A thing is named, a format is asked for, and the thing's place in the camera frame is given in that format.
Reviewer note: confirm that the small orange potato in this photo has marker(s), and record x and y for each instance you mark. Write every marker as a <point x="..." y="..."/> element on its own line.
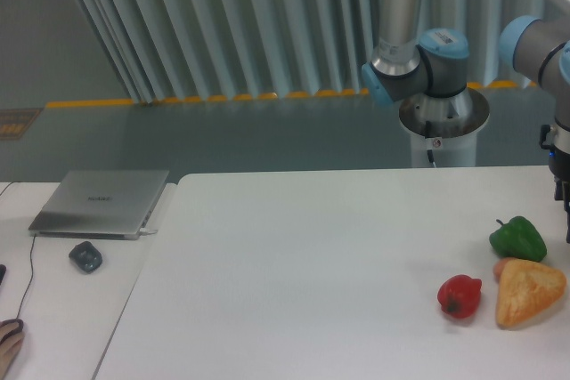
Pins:
<point x="498" y="268"/>

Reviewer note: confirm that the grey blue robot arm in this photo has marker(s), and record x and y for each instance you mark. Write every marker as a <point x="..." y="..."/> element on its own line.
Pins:
<point x="428" y="74"/>

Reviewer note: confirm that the orange triangular bread piece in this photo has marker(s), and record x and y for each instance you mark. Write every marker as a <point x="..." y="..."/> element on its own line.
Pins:
<point x="527" y="289"/>

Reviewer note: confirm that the silver closed laptop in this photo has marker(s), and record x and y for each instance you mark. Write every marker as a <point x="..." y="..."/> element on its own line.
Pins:
<point x="106" y="204"/>

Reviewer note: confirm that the black computer mouse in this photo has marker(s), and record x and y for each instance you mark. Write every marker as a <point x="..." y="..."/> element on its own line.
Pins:
<point x="19" y="328"/>

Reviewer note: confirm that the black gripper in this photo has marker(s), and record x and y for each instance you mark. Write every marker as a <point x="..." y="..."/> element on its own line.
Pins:
<point x="555" y="140"/>

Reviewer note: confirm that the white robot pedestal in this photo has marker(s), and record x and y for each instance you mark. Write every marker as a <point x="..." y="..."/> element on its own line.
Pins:
<point x="443" y="132"/>

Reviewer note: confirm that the green bell pepper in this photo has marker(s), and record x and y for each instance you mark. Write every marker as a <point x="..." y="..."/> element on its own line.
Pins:
<point x="518" y="238"/>

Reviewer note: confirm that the red bell pepper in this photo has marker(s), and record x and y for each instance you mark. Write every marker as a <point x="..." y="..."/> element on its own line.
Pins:
<point x="459" y="296"/>

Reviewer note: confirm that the white pleated curtain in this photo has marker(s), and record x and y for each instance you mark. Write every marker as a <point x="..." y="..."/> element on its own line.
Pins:
<point x="201" y="49"/>

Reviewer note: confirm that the person's hand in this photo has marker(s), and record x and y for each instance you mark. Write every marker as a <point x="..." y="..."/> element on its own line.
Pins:
<point x="10" y="345"/>

